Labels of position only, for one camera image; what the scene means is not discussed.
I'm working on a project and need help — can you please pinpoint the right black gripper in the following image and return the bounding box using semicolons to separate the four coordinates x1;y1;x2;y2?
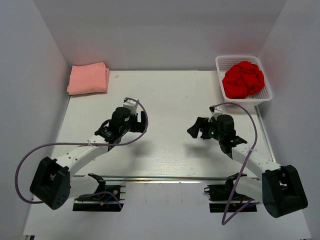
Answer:
187;116;224;141

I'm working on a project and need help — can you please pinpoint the pink t shirt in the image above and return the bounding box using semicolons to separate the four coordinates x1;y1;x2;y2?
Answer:
67;62;109;96

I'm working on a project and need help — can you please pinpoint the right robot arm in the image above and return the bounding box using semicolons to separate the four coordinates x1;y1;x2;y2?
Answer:
187;114;308;218

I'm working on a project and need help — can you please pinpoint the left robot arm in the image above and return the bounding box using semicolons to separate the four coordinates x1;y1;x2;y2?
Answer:
30;106;149;210

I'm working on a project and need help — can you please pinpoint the red t shirt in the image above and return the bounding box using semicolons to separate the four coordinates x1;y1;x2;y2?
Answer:
222;61;265;99

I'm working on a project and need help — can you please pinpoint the white plastic basket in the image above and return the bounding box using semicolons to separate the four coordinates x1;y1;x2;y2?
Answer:
215;55;273;107

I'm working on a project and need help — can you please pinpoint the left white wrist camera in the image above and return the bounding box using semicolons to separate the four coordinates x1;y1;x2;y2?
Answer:
122;97;139;115

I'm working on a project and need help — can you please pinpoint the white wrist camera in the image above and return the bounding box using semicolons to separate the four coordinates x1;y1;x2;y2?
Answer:
122;97;139;115
208;105;223;122

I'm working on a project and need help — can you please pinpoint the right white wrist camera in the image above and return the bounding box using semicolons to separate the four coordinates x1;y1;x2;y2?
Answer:
208;105;223;122

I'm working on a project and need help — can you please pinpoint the aluminium rail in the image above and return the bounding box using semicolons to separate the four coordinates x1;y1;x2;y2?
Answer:
72;174;283;183

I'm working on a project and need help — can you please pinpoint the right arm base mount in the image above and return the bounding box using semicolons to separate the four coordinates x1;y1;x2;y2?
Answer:
203;173;251;213

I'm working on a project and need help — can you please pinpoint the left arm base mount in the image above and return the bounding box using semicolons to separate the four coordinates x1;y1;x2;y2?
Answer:
69;173;126;212

